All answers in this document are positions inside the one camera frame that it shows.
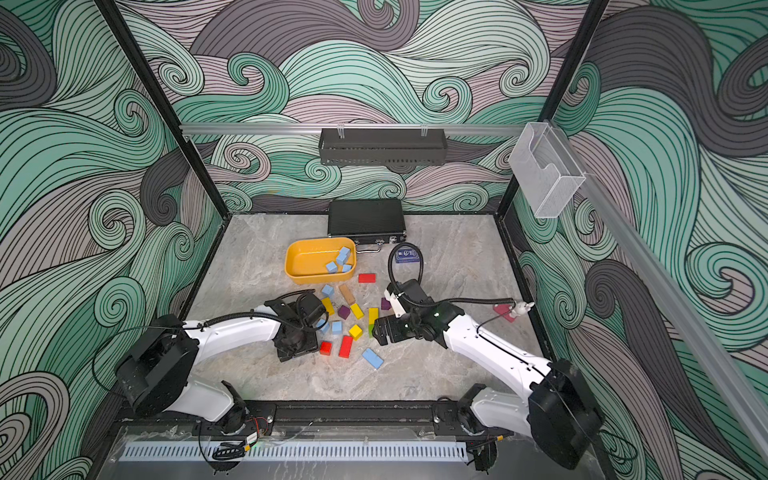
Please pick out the yellow long block right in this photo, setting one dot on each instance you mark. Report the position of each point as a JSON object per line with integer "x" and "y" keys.
{"x": 373, "y": 315}

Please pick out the yellow long block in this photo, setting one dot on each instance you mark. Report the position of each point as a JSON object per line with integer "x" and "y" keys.
{"x": 373, "y": 315}
{"x": 328, "y": 306}

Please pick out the red cube bottom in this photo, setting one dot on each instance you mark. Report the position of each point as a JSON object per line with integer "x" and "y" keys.
{"x": 326, "y": 348}

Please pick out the natural wood block upper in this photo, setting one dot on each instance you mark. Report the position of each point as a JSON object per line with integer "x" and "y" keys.
{"x": 347, "y": 294}

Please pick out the yellow plastic bin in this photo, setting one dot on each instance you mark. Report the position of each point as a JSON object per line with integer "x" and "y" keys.
{"x": 305, "y": 260}

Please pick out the blue card deck box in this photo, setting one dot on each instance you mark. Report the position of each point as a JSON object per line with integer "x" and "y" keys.
{"x": 407, "y": 255}

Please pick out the purple cube centre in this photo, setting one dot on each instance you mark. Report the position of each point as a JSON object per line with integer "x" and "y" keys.
{"x": 344, "y": 312}

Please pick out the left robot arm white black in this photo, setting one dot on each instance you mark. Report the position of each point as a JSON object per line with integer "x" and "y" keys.
{"x": 156, "y": 373}

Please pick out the red long block bottom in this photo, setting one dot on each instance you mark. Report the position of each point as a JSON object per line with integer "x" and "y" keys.
{"x": 346, "y": 346}

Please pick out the aluminium rail right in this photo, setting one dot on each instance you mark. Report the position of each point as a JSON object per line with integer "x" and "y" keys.
{"x": 606, "y": 185}

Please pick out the black wall shelf tray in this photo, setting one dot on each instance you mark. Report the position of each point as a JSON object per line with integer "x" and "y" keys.
{"x": 401, "y": 147}

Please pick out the yellow block centre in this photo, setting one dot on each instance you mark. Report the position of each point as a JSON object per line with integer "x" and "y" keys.
{"x": 357, "y": 311}

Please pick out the red flat block top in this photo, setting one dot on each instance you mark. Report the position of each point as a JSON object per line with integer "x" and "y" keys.
{"x": 367, "y": 278}

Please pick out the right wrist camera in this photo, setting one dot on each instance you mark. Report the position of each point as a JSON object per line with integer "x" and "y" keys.
{"x": 392, "y": 295}

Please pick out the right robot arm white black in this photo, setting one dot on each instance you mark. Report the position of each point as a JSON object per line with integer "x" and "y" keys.
{"x": 548, "y": 402}

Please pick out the pink and white toy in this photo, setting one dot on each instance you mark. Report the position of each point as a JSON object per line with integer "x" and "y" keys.
{"x": 511, "y": 312}

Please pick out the yellow cube lower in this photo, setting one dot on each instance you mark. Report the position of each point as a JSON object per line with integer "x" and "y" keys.
{"x": 355, "y": 332}

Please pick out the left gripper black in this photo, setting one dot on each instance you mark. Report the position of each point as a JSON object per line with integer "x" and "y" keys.
{"x": 287, "y": 353}

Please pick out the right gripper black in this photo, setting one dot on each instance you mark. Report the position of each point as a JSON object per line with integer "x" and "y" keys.
{"x": 392, "y": 322}

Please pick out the white slotted cable duct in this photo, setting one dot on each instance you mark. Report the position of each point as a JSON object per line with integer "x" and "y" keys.
{"x": 303, "y": 451}

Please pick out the yellow long block left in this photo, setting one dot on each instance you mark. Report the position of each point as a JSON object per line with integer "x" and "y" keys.
{"x": 328, "y": 306}

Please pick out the black ribbed case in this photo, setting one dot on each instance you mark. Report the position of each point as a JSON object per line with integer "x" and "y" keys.
{"x": 367, "y": 221}

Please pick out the clear acrylic wall holder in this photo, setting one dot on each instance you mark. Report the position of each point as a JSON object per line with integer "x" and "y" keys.
{"x": 546, "y": 168}

